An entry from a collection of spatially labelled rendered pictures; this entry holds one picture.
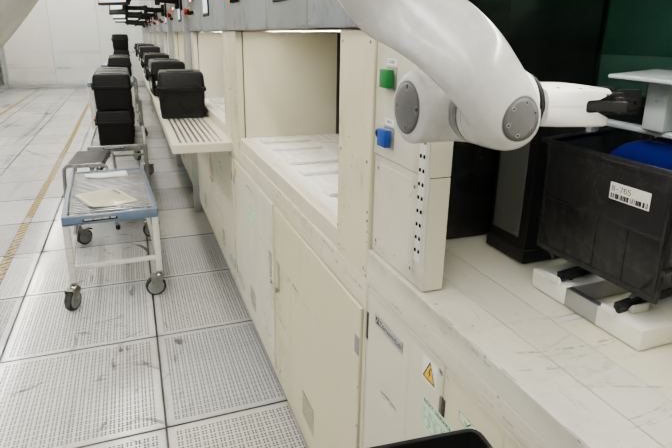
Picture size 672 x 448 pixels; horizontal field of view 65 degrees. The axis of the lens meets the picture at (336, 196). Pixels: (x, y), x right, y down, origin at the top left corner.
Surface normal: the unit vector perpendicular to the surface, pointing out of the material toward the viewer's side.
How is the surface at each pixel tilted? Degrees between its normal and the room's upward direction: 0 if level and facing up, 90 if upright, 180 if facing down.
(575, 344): 0
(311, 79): 90
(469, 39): 65
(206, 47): 90
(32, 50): 90
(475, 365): 90
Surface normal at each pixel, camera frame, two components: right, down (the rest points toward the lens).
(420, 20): -0.24, -0.28
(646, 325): 0.01, -0.96
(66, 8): 0.36, 0.27
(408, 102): -0.94, 0.09
